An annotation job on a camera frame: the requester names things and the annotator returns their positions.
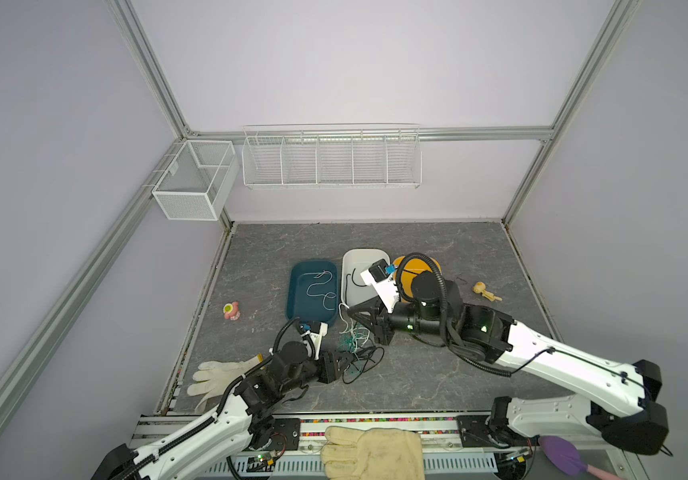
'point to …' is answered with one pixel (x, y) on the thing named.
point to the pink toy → (230, 311)
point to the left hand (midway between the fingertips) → (348, 362)
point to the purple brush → (567, 457)
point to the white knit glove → (218, 377)
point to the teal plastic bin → (312, 292)
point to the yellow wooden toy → (479, 287)
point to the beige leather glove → (373, 454)
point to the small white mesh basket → (195, 183)
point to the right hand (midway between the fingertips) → (348, 315)
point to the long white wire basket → (332, 156)
